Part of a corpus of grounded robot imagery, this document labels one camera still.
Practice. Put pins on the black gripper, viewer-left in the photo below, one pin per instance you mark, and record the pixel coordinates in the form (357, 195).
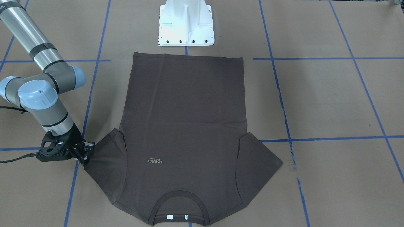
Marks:
(75, 137)

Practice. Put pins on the dark brown t-shirt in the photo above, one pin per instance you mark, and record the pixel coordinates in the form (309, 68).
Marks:
(182, 152)

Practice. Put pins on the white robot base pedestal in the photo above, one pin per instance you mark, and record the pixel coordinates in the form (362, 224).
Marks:
(186, 23)

